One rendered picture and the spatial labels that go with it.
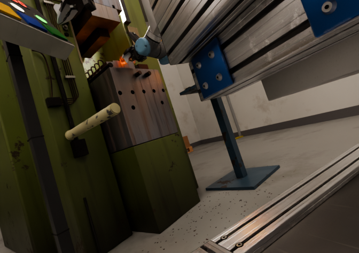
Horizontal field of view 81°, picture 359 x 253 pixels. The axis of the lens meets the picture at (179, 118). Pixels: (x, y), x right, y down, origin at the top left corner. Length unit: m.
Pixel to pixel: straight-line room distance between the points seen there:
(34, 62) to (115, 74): 0.39
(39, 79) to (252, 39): 1.10
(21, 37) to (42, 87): 0.38
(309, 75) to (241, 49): 0.12
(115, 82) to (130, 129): 0.26
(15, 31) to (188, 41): 0.67
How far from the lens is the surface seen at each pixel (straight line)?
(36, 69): 1.30
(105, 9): 1.55
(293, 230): 0.51
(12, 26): 0.91
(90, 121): 0.96
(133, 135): 1.16
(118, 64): 1.36
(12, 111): 1.66
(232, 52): 0.37
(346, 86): 3.41
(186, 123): 5.82
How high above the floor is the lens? 0.45
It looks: 4 degrees up
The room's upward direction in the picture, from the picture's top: 18 degrees counter-clockwise
